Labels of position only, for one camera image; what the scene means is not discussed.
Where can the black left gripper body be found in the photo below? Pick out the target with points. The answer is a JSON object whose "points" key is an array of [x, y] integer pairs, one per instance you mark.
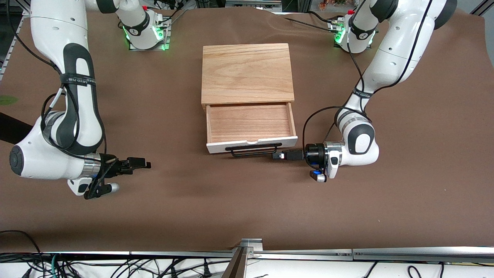
{"points": [[313, 153]]}

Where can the black cylindrical object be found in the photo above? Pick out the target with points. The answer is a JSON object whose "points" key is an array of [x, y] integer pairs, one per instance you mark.
{"points": [[11, 129]]}

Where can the small green leaf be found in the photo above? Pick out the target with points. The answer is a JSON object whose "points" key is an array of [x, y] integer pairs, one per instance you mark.
{"points": [[7, 100]]}

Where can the wooden drawer cabinet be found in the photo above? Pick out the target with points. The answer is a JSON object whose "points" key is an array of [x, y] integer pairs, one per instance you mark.
{"points": [[247, 73]]}

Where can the aluminium frame rail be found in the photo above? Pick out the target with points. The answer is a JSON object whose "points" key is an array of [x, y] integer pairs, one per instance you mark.
{"points": [[11, 44], [482, 7], [251, 3], [308, 253], [424, 255], [77, 252]]}

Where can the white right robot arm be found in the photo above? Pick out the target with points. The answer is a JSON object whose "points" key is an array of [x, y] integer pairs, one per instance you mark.
{"points": [[58, 23]]}

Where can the white-fronted wooden drawer with notch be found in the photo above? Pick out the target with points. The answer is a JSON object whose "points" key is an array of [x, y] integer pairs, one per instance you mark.
{"points": [[249, 123]]}

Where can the brown table cloth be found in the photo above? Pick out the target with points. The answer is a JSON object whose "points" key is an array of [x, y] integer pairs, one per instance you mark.
{"points": [[247, 200]]}

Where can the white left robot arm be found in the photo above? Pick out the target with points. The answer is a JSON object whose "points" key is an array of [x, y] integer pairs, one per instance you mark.
{"points": [[401, 38]]}

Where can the aluminium centre post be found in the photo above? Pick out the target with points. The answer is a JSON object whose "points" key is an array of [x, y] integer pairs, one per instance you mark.
{"points": [[247, 245]]}

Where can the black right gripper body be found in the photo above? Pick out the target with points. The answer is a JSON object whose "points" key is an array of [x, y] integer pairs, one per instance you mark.
{"points": [[121, 165]]}

